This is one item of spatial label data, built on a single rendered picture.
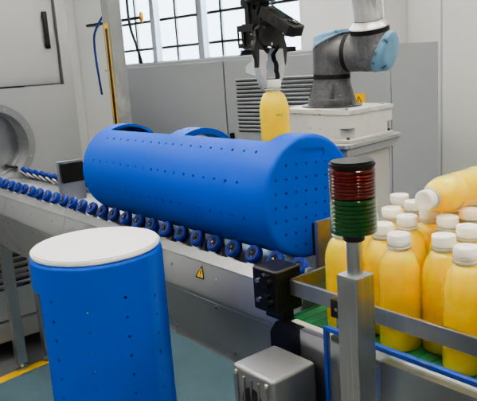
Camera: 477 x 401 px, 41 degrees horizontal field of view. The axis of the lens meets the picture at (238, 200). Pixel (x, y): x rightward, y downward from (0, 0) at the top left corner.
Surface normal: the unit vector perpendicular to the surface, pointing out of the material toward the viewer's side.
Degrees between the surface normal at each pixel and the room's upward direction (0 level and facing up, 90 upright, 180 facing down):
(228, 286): 71
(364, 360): 90
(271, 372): 0
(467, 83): 90
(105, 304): 90
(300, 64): 90
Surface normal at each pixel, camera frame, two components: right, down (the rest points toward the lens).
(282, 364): -0.07, -0.98
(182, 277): -0.75, -0.15
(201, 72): -0.67, 0.20
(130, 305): 0.61, 0.12
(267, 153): -0.56, -0.61
